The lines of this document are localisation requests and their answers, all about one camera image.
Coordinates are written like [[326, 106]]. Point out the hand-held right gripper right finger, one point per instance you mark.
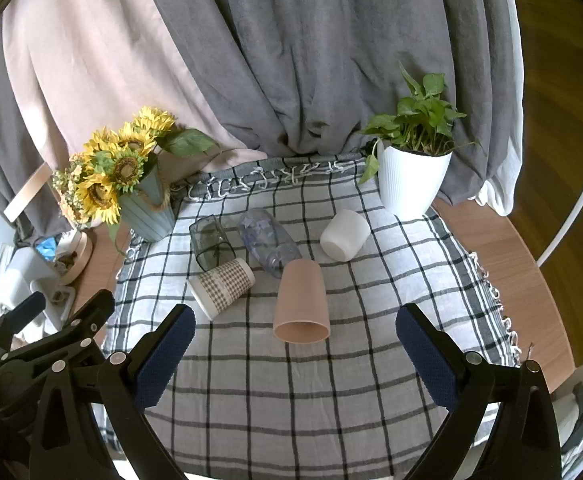
[[429, 360]]

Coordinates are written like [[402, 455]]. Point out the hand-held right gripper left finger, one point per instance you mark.
[[164, 360]]

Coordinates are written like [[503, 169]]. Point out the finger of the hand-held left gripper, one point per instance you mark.
[[27, 306], [94, 307]]

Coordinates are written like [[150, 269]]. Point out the pink cup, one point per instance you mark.
[[300, 305]]

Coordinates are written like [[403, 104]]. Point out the checked paper cup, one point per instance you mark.
[[221, 285]]

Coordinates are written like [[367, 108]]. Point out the grey transparent square cup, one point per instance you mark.
[[210, 240]]

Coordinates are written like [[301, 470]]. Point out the white cup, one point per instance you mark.
[[344, 236]]

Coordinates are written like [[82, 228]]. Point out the clear blue patterned cup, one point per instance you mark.
[[266, 240]]

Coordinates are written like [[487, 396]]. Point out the white appliance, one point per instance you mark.
[[21, 275]]

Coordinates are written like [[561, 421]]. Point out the blue-green ribbed flower pot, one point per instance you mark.
[[149, 205]]

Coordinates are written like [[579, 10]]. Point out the checked tablecloth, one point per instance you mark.
[[296, 385]]

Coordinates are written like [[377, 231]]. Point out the sunflower bouquet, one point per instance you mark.
[[111, 165]]

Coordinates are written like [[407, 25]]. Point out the white ribbed plant pot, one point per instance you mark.
[[411, 180]]

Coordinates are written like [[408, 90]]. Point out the white sheer curtain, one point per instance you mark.
[[501, 180]]

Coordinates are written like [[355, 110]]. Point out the green leafy plant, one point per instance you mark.
[[416, 120]]

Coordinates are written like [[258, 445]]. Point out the pink curtain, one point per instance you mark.
[[106, 60]]

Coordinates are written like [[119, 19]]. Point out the grey curtain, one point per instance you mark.
[[321, 50]]

